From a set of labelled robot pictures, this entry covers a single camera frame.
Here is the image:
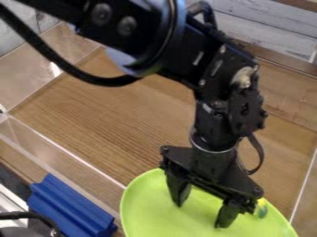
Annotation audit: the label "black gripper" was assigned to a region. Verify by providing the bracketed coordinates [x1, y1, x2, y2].
[159, 135, 263, 229]

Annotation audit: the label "yellow banana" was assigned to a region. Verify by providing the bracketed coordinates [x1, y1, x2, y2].
[255, 198, 268, 218]

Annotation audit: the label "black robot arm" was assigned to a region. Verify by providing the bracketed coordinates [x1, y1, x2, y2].
[18, 0, 266, 228]

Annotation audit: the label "green plate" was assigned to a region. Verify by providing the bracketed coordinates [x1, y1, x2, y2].
[120, 168, 299, 237]

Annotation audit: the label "blue plastic block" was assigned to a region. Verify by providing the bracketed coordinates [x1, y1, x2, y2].
[26, 174, 117, 237]

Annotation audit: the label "clear acrylic wall panels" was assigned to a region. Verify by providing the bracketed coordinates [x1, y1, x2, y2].
[0, 18, 317, 230]

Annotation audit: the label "black cable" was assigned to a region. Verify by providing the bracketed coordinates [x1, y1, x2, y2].
[0, 210, 60, 237]

